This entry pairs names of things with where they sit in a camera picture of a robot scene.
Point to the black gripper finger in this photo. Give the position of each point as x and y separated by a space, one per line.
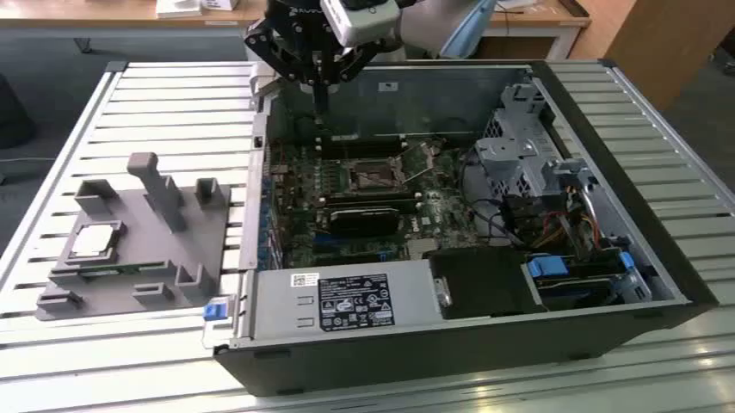
282 56
356 60

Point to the silver CPU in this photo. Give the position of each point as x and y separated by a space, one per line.
92 241

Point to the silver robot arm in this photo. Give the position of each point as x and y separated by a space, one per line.
419 30

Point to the CPU socket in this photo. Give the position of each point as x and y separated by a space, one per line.
367 176

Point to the white box dark print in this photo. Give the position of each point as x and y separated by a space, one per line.
218 5

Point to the plain white box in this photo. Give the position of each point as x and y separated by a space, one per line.
178 10

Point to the thin locking lever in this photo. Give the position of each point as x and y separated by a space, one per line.
344 154

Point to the wooden desk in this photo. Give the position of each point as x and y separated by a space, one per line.
539 19

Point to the silver drive cage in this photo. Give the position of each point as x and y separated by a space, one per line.
516 150

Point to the black graphics card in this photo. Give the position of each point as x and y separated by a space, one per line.
362 221

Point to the green motherboard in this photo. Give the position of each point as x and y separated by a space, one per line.
442 215

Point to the silver chipset heatsink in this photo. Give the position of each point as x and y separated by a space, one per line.
422 249

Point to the grey parts rack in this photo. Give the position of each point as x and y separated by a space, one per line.
143 241

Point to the wooden cabinet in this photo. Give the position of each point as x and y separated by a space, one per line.
661 43

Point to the green RAM stick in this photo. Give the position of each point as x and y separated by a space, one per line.
131 269

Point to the black plastic shroud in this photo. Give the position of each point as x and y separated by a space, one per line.
482 284

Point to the blue disk carrier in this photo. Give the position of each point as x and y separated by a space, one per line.
546 266

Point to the grey power supply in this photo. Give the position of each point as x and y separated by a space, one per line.
282 310

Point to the blue case latch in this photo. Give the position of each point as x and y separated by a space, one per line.
215 312

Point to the blue plastic clip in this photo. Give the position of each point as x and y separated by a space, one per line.
626 263

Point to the black open PC case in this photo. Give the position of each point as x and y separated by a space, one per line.
402 365

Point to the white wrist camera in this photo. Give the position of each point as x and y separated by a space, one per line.
362 21

